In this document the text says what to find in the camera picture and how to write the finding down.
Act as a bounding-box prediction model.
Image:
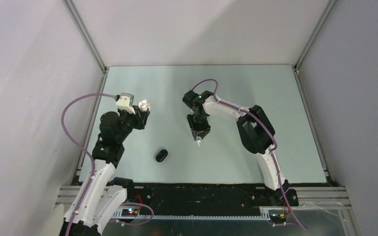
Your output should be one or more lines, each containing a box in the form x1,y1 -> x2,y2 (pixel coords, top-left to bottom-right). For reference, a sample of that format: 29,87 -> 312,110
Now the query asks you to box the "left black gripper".
116,105 -> 149,143

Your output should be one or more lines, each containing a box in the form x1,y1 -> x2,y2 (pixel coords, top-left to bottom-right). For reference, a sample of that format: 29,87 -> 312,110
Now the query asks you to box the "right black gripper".
187,112 -> 211,140

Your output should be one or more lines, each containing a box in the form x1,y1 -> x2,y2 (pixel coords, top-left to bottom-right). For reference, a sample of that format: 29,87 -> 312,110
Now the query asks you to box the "white earbud charging case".
138,99 -> 151,112

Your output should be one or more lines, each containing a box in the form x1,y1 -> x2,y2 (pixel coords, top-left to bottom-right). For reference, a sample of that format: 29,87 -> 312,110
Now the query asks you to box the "black charging case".
155,149 -> 168,162

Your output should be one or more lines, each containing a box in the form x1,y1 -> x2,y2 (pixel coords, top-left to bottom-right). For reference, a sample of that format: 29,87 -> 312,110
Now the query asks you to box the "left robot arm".
60,106 -> 150,236

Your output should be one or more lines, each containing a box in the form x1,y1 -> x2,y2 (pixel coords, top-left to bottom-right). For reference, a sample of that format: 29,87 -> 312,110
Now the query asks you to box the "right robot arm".
182,90 -> 288,206

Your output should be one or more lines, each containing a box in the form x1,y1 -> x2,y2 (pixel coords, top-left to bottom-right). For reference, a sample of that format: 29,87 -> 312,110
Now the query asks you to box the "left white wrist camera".
115,93 -> 136,115

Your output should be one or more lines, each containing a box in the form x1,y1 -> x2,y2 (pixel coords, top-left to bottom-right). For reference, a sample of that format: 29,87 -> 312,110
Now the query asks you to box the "aluminium frame rail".
55,185 -> 352,211

